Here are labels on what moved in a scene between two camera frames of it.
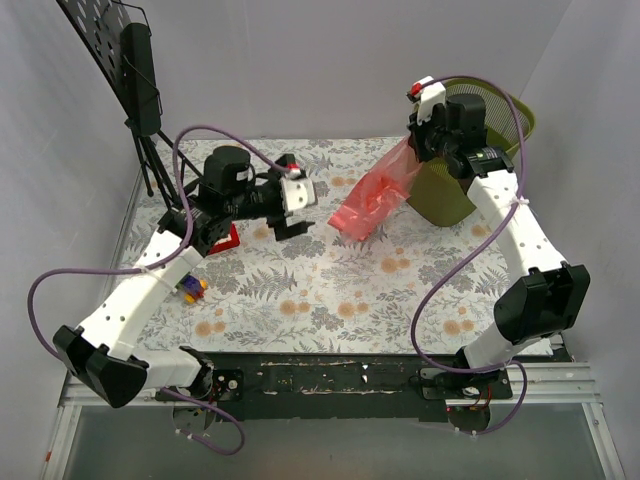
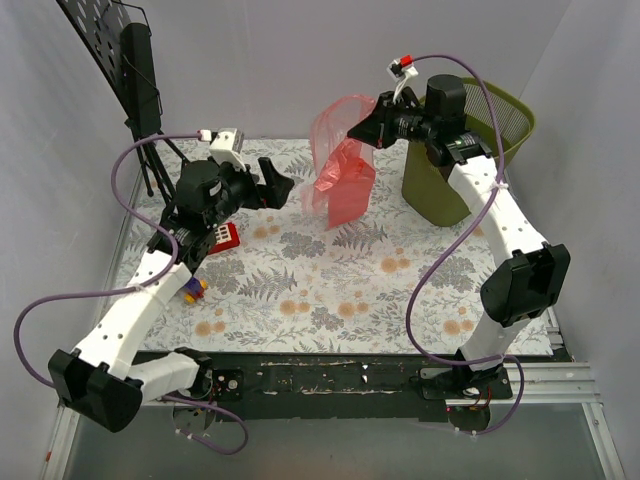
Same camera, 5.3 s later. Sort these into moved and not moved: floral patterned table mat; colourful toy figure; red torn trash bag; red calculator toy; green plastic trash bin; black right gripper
Moved: red torn trash bag; black right gripper
Not moved: floral patterned table mat; red calculator toy; colourful toy figure; green plastic trash bin
